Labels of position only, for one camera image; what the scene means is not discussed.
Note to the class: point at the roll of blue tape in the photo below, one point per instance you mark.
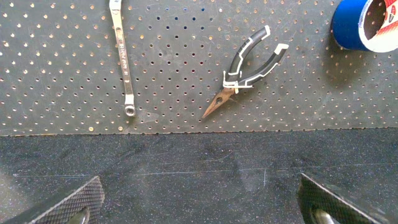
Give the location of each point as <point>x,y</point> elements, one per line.
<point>345,28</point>

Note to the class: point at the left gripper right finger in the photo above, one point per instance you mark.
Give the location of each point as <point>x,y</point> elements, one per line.
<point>320,199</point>

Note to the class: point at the wrench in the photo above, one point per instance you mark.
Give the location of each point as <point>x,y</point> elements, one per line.
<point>122,62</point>

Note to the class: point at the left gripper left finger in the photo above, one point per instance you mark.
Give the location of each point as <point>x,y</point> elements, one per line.
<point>84,199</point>

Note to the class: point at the black pegboard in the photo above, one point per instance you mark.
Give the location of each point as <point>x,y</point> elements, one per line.
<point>186,102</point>

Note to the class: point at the black and white pliers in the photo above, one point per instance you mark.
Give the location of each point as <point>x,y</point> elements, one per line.
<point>236,64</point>

